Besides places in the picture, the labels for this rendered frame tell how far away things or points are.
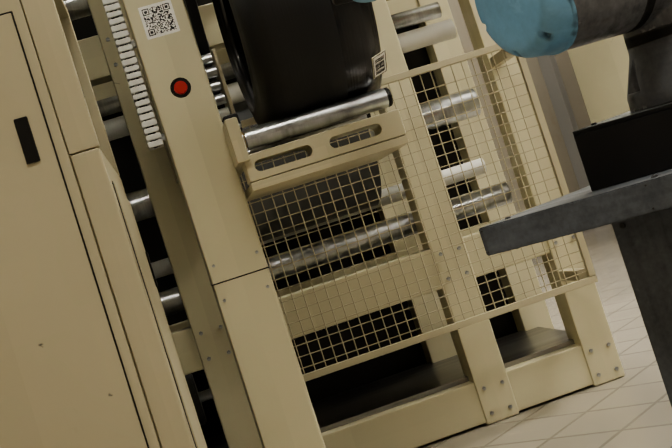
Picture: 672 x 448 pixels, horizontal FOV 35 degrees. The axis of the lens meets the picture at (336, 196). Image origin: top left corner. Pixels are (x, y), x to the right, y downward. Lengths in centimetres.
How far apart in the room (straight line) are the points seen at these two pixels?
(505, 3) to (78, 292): 81
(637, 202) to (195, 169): 128
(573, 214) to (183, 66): 126
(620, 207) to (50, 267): 89
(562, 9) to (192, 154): 123
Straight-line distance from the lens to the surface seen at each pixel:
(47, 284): 177
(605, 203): 138
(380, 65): 240
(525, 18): 139
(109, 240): 176
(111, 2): 249
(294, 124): 236
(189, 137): 242
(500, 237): 146
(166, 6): 248
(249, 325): 241
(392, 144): 236
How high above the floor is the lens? 66
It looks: 1 degrees up
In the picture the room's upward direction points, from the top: 18 degrees counter-clockwise
